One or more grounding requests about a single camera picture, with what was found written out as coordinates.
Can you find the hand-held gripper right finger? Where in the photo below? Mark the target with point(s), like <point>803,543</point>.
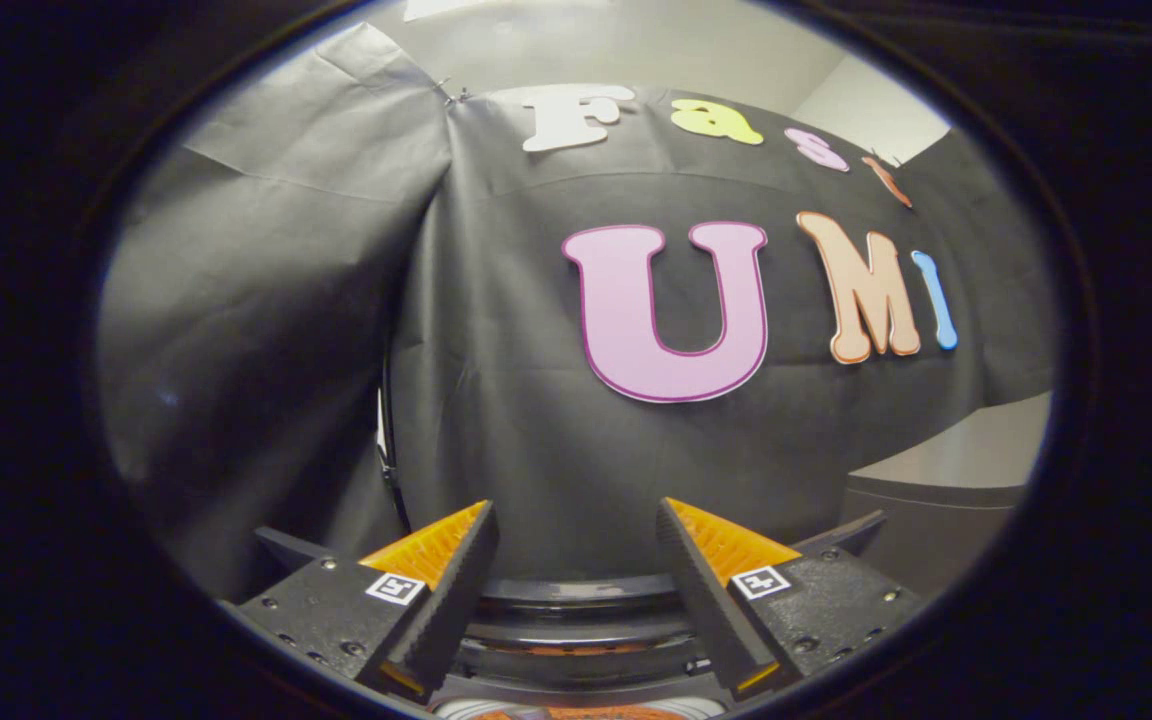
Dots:
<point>706,600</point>

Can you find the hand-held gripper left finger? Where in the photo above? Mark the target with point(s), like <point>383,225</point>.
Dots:
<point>451,600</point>

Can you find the white cabinet with grey top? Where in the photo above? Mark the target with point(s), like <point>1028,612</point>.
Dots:
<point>976,450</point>

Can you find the black backdrop cloth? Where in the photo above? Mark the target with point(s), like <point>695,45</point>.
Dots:
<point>266,330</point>

